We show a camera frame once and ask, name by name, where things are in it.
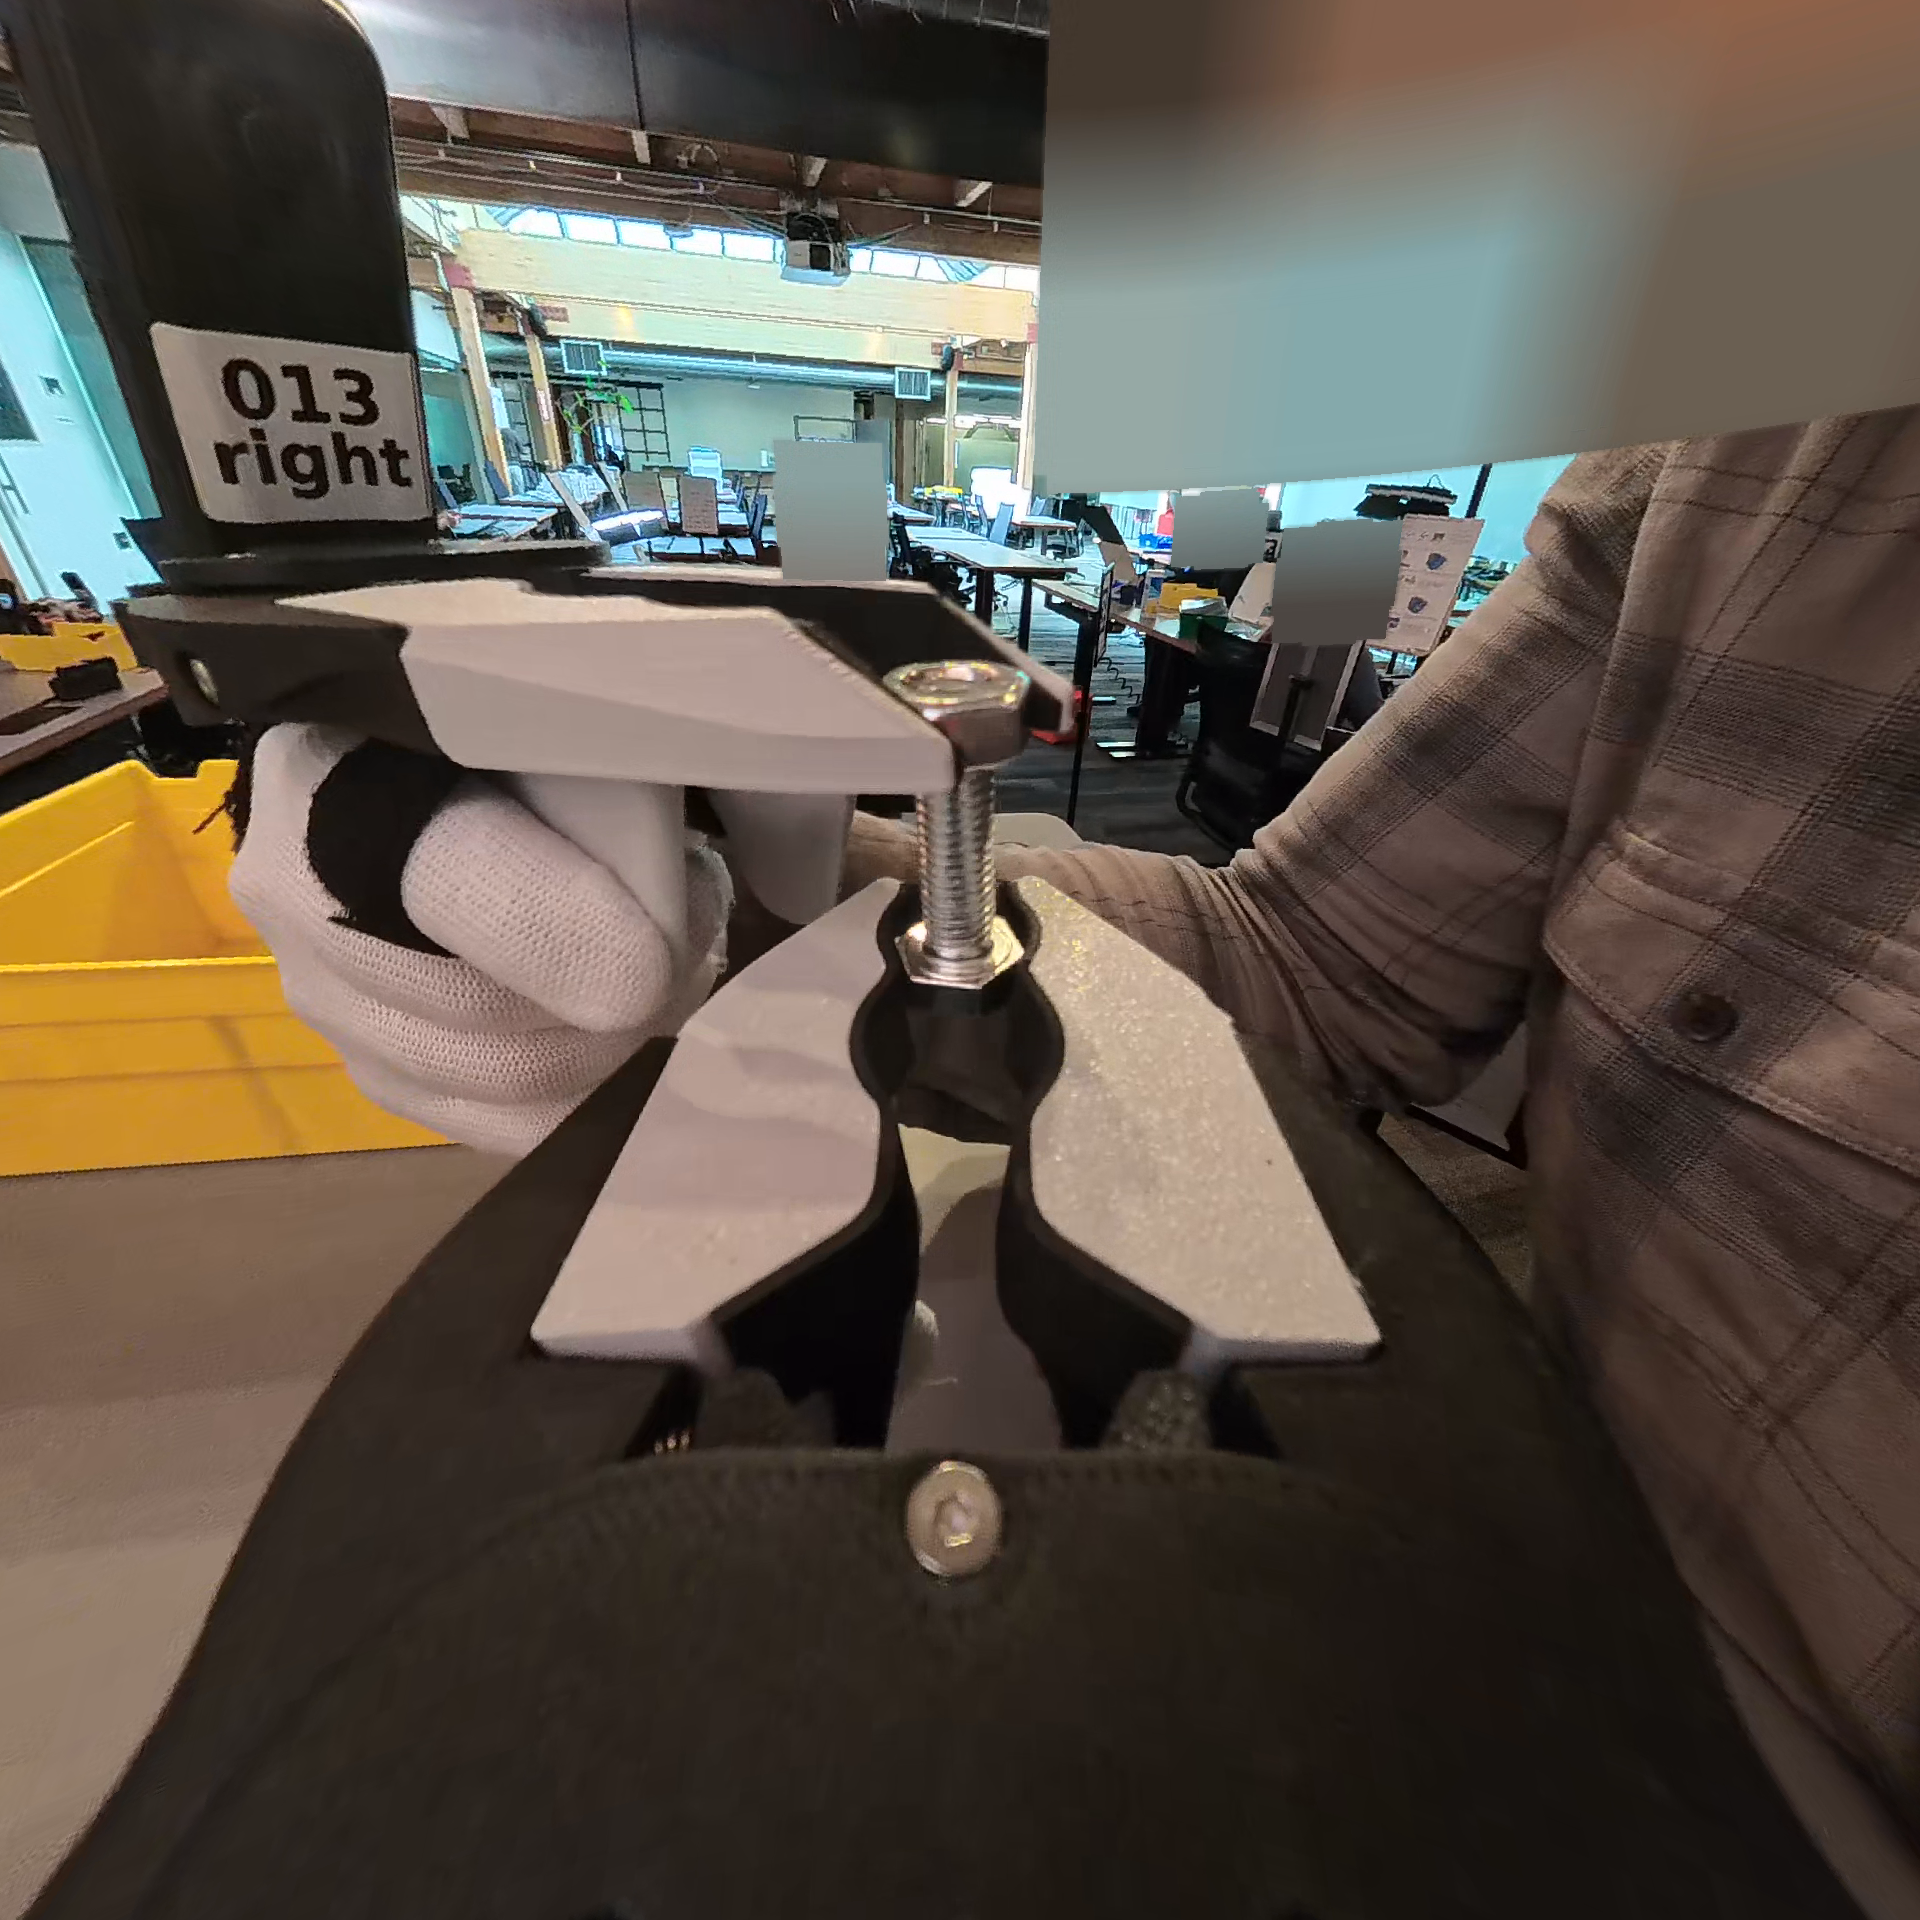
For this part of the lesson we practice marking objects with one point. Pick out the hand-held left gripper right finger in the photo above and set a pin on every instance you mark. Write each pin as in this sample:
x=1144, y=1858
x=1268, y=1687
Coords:
x=1174, y=1173

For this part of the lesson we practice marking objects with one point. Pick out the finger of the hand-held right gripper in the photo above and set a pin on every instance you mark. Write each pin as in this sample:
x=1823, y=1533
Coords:
x=931, y=625
x=632, y=690

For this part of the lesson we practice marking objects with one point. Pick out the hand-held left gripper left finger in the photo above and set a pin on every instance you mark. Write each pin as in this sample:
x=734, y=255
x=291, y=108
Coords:
x=738, y=1173

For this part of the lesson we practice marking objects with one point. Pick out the silver hex bolt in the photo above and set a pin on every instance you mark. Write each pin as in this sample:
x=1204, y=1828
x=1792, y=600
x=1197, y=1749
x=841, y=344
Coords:
x=959, y=709

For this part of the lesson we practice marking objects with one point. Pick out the silver hex nut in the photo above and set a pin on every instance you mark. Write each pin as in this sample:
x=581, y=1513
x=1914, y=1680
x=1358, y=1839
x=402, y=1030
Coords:
x=959, y=962

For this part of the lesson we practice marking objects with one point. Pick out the yellow plastic bin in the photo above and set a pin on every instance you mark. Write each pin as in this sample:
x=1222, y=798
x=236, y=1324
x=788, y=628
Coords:
x=121, y=1048

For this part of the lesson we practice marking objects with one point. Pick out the person's right forearm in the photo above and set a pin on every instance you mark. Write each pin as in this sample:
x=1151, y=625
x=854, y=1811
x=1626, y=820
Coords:
x=1291, y=962

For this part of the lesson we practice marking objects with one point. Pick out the person's right hand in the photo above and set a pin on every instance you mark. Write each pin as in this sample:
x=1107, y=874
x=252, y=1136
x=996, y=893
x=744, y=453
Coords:
x=543, y=930

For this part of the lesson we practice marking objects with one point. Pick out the white dotted paper sign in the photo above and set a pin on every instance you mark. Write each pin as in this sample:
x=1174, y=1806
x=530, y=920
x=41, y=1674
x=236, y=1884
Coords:
x=1438, y=586

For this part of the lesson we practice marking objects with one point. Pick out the background office desk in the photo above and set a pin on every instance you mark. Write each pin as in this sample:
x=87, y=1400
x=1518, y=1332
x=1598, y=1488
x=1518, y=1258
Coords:
x=73, y=723

